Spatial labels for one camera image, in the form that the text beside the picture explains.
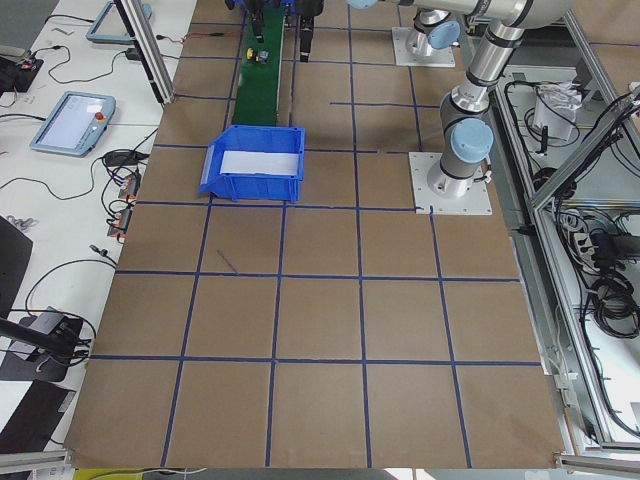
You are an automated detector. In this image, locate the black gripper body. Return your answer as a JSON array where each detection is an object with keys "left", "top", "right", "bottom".
[{"left": 297, "top": 0, "right": 324, "bottom": 19}]

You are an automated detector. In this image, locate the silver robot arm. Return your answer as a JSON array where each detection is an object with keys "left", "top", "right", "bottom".
[
  {"left": 225, "top": 0, "right": 460, "bottom": 62},
  {"left": 399, "top": 1, "right": 574, "bottom": 199}
]

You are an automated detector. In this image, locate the green conveyor belt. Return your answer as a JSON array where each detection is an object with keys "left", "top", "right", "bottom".
[{"left": 232, "top": 6, "right": 284, "bottom": 126}]

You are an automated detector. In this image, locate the black power adapter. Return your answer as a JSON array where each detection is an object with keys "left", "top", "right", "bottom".
[{"left": 125, "top": 48, "right": 141, "bottom": 61}]

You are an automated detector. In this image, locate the left blue plastic bin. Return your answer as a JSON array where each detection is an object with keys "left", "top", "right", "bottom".
[{"left": 199, "top": 125, "right": 306, "bottom": 203}]

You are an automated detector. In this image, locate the far teach pendant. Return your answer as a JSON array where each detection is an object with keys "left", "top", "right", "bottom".
[{"left": 85, "top": 1, "right": 133, "bottom": 46}]

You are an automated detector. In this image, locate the teach pendant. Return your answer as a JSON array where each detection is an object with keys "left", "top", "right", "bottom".
[
  {"left": 85, "top": 1, "right": 133, "bottom": 46},
  {"left": 30, "top": 91, "right": 116, "bottom": 157}
]

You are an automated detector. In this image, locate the white foam pad left bin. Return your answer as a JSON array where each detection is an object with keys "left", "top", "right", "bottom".
[{"left": 220, "top": 150, "right": 299, "bottom": 175}]

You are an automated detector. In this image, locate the near teach pendant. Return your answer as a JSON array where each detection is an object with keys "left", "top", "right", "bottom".
[{"left": 30, "top": 91, "right": 116, "bottom": 157}]

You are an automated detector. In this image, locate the black monitor stand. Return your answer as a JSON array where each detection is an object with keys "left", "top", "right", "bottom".
[{"left": 1, "top": 218, "right": 82, "bottom": 454}]

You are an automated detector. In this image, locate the aluminium frame post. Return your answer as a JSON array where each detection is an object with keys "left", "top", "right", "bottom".
[{"left": 114, "top": 0, "right": 175, "bottom": 105}]

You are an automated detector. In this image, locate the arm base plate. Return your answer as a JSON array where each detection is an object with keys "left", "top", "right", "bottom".
[
  {"left": 391, "top": 27, "right": 455, "bottom": 68},
  {"left": 409, "top": 152, "right": 492, "bottom": 216}
]

